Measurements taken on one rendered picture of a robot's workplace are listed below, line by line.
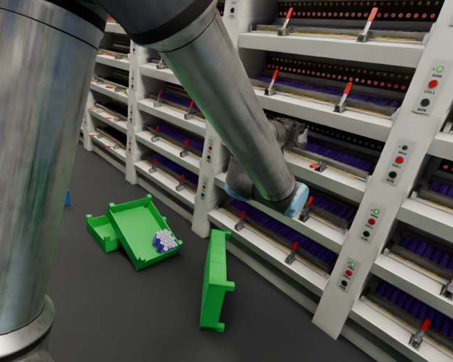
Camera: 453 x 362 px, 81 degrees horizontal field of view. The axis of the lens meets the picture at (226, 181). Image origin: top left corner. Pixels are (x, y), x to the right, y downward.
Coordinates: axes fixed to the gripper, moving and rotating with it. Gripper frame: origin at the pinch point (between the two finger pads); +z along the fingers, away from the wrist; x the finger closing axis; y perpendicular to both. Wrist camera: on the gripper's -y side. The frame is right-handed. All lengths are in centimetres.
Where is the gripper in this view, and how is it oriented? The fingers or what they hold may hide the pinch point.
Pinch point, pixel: (300, 141)
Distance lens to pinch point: 101.4
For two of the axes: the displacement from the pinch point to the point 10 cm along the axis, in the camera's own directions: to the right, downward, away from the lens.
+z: 6.5, -1.2, 7.5
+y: 2.1, -9.2, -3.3
